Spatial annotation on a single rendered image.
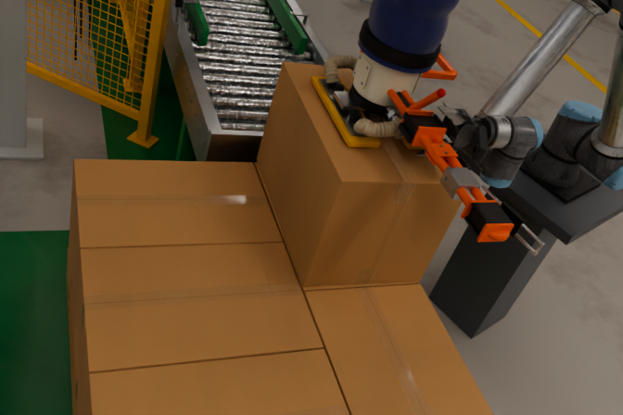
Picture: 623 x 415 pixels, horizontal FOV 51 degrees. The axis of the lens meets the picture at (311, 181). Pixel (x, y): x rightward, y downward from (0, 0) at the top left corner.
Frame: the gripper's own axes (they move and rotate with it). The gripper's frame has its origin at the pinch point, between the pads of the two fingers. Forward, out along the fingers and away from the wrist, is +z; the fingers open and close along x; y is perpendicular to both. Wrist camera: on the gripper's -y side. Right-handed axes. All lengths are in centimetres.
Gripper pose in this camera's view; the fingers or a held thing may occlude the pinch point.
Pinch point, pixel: (427, 132)
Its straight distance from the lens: 170.0
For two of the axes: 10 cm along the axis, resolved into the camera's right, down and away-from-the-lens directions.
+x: 2.6, -7.7, -5.9
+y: -3.0, -6.4, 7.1
